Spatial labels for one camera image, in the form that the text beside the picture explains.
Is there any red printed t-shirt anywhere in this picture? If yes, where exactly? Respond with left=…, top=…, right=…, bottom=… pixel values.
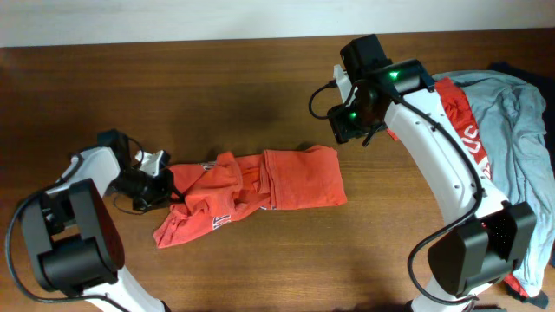
left=385, top=81, right=536, bottom=307

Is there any orange red t-shirt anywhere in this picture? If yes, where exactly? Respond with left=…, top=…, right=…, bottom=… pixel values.
left=153, top=145, right=347, bottom=249

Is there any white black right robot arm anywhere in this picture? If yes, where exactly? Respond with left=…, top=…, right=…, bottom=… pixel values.
left=324, top=35, right=537, bottom=312

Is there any dark navy garment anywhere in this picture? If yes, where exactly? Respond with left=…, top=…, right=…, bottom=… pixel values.
left=488, top=62, right=554, bottom=159

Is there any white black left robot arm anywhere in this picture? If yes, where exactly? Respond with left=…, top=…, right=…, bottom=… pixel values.
left=8, top=129, right=177, bottom=312

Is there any grey t-shirt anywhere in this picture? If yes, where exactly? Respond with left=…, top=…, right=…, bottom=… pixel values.
left=434, top=70, right=554, bottom=297

